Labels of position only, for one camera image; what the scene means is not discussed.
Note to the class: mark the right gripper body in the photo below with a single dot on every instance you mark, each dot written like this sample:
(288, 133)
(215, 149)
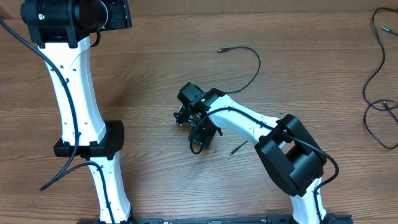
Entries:
(206, 133)

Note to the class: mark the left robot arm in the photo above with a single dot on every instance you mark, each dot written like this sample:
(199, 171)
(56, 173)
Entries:
(60, 33)

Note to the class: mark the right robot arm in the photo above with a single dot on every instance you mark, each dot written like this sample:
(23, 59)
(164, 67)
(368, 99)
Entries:
(289, 154)

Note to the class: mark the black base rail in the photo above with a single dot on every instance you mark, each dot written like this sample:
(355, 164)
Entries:
(270, 219)

